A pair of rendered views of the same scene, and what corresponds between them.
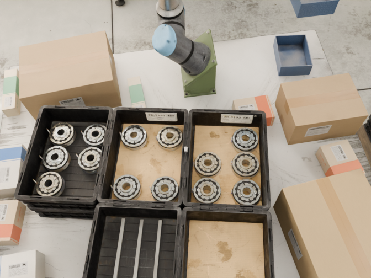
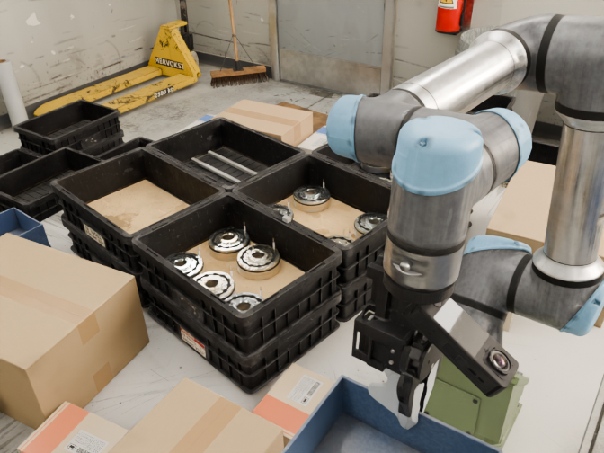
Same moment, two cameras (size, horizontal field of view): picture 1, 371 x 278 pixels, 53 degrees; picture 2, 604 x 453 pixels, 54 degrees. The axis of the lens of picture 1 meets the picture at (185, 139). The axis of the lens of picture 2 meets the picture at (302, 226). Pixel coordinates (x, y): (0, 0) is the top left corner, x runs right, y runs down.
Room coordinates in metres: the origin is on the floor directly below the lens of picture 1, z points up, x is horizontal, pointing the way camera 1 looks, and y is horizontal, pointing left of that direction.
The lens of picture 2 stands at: (1.36, -0.91, 1.69)
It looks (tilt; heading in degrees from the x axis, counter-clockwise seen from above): 34 degrees down; 127
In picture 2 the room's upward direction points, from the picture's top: 2 degrees counter-clockwise
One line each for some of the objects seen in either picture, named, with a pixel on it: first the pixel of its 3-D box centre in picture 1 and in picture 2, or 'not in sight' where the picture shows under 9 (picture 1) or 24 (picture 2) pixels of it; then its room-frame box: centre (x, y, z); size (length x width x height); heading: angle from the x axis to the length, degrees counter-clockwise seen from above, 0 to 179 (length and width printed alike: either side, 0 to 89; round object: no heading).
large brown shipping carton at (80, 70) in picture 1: (71, 76); (556, 235); (1.14, 0.50, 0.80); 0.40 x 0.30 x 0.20; 98
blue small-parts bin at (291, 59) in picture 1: (292, 54); not in sight; (1.20, -0.56, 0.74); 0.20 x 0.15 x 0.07; 176
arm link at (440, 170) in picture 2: not in sight; (434, 182); (1.18, -0.46, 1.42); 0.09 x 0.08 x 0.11; 86
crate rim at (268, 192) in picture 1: (226, 156); (235, 250); (0.59, -0.14, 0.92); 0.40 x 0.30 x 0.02; 172
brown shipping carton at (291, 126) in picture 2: not in sight; (262, 136); (0.07, 0.58, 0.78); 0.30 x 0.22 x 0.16; 7
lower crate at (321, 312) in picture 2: not in sight; (240, 303); (0.59, -0.14, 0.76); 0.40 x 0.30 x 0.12; 172
